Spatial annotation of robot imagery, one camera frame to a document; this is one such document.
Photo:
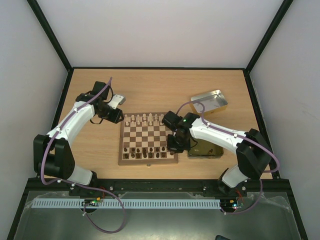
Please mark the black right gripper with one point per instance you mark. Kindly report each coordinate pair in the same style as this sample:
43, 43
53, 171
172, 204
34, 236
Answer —
173, 146

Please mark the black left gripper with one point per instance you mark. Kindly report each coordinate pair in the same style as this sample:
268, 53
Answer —
115, 118

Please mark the gold tin tray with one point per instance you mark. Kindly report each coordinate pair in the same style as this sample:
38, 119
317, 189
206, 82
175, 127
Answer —
200, 150

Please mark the wooden chessboard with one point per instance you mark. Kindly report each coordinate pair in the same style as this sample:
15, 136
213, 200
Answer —
144, 130

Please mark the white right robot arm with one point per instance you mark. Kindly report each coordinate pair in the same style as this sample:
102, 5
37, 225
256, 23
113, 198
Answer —
251, 150

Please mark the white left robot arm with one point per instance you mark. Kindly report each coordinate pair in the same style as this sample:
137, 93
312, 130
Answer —
53, 159

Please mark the silver tin lid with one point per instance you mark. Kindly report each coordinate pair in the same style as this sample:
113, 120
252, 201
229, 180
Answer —
213, 101

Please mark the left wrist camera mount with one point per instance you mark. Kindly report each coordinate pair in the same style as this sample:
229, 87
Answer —
116, 100

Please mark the white slotted cable duct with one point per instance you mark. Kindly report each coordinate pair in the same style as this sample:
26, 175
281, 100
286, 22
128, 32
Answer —
73, 203

